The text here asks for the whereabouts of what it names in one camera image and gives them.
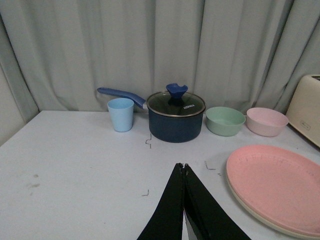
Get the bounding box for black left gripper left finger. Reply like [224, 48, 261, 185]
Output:
[138, 163, 185, 240]

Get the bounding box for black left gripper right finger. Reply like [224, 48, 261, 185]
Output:
[183, 164, 250, 240]

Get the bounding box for pink plate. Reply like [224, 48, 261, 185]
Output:
[226, 145, 320, 236]

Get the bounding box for cream plate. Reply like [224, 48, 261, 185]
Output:
[226, 176, 320, 240]

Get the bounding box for dark blue saucepan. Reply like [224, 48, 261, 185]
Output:
[97, 87, 206, 143]

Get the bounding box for green bowl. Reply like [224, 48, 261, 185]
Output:
[205, 106, 246, 137]

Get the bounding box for pink bowl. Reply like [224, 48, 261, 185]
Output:
[246, 107, 289, 137]

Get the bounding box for glass pot lid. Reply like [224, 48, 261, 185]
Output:
[146, 83, 206, 118]

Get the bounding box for light blue cup left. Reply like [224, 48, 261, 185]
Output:
[107, 98, 134, 133]

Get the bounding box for cream toaster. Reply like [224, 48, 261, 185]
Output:
[286, 75, 320, 146]

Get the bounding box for grey curtain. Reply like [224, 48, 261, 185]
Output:
[0, 0, 320, 143]

